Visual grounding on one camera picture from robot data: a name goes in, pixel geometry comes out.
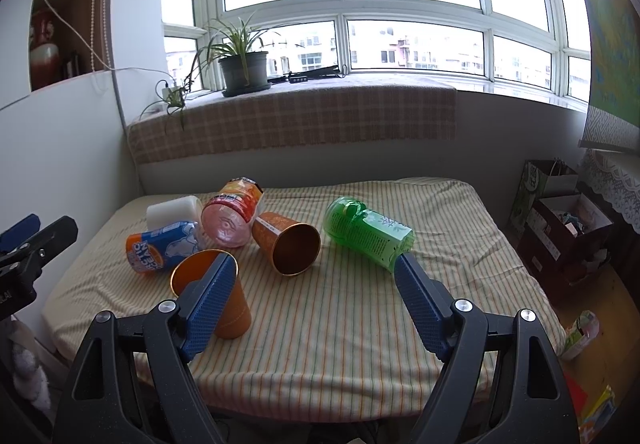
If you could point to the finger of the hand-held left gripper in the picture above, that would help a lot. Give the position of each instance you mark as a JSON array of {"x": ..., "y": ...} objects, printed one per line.
[
  {"x": 50, "y": 236},
  {"x": 20, "y": 228}
]

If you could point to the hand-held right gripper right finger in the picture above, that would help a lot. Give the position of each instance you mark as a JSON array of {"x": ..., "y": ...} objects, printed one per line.
[{"x": 420, "y": 309}]

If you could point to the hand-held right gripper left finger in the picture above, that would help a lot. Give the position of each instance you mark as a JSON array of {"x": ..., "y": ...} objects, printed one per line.
[{"x": 210, "y": 304}]

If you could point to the orange cup with white label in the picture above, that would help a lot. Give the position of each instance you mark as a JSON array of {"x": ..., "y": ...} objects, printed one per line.
[{"x": 280, "y": 239}]

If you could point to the plain orange cup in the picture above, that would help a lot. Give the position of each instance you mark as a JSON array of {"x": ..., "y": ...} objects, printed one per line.
[{"x": 235, "y": 314}]

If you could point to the blue orange Fanta bottle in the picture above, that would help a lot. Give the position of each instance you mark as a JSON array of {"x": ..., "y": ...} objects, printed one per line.
[{"x": 160, "y": 246}]

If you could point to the white fluffy cloth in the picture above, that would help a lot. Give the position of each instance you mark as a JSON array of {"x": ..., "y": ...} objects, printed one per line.
[{"x": 31, "y": 376}]

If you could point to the pink orange plastic bottle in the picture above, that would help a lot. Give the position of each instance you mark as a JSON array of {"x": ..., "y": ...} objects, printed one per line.
[{"x": 230, "y": 219}]

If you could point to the green plastic bottle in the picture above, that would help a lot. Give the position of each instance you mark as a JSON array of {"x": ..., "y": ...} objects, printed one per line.
[{"x": 365, "y": 231}]

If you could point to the striped tablecloth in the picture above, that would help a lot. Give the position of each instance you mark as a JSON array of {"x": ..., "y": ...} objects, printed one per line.
[{"x": 325, "y": 324}]

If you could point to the white plastic container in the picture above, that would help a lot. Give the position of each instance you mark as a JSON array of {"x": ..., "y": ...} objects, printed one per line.
[{"x": 170, "y": 211}]

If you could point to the brown cardboard box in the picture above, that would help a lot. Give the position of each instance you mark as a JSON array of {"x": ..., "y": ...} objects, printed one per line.
[{"x": 555, "y": 244}]

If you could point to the green and white packet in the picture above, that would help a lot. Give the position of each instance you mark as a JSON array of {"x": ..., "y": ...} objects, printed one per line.
[{"x": 580, "y": 336}]

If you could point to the green paper bag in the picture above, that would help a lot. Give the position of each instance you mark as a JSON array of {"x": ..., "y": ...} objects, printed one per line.
[{"x": 535, "y": 189}]

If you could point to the red vase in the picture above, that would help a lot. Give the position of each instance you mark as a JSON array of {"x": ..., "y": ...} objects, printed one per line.
[{"x": 44, "y": 59}]

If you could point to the small trailing plant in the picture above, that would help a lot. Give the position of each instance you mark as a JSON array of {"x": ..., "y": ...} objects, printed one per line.
[{"x": 176, "y": 99}]

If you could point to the white power adapter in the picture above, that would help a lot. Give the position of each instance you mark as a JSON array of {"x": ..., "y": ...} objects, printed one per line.
[{"x": 170, "y": 92}]

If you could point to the colourful printed packet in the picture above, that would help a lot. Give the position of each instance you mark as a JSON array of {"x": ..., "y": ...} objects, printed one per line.
[{"x": 597, "y": 414}]

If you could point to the checkered windowsill cloth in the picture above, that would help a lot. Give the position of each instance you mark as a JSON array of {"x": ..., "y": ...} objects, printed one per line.
[{"x": 310, "y": 119}]

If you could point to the white lace cloth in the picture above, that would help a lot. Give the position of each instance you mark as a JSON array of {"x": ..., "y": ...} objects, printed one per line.
[{"x": 612, "y": 184}]

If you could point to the potted spider plant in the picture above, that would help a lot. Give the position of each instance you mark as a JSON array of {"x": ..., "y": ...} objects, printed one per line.
[{"x": 244, "y": 70}]

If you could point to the black device on windowsill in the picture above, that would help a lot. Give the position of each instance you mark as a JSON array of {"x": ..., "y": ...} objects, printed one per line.
[{"x": 312, "y": 73}]

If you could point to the wooden wall shelf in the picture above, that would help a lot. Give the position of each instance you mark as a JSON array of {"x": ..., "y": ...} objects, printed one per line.
[{"x": 85, "y": 14}]

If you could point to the white window frame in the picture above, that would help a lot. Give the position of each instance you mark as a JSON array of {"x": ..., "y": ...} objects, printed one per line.
[{"x": 340, "y": 4}]

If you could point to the wall poster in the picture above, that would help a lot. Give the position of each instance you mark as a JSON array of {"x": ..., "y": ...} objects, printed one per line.
[{"x": 615, "y": 49}]

